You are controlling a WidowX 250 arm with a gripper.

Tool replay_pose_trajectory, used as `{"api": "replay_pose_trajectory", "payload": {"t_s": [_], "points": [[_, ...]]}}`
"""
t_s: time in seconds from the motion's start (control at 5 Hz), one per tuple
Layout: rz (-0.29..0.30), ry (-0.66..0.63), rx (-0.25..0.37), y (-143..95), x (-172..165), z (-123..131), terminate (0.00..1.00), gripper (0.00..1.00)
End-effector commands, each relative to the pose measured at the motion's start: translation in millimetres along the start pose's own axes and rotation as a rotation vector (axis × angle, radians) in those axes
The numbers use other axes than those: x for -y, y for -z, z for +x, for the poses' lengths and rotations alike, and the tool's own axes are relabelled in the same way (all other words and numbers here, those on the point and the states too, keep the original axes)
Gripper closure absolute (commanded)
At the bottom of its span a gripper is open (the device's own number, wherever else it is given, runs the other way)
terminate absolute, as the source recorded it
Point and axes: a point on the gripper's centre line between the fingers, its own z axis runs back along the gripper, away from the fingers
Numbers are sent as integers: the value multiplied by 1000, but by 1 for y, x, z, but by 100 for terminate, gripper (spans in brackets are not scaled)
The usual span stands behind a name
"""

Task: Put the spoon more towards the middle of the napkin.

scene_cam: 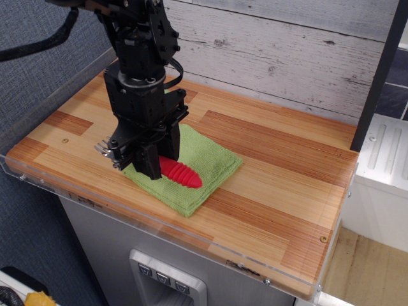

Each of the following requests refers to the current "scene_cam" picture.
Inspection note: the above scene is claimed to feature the white toy sink counter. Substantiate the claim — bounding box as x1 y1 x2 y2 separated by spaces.
340 114 407 251

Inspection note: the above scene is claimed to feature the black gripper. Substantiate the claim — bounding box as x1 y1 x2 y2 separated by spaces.
104 62 188 180

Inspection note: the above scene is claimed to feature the yellow object bottom left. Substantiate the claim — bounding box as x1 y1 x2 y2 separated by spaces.
24 291 57 306

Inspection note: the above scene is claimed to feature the red handled metal fork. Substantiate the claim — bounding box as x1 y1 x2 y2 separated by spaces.
94 140 203 189

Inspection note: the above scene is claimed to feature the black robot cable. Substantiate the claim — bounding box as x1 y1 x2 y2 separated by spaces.
0 6 80 63

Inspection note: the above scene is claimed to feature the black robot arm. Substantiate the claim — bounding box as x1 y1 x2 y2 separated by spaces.
53 1 188 180

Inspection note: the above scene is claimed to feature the black right frame post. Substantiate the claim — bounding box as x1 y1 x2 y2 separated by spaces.
350 0 407 152

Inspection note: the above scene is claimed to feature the black braided cable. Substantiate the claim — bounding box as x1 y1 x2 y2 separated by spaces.
0 286 25 306

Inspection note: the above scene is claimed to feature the silver toy fridge cabinet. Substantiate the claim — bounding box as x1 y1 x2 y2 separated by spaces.
61 198 295 305

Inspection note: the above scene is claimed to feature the green cloth napkin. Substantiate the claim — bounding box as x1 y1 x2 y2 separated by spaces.
123 124 242 217

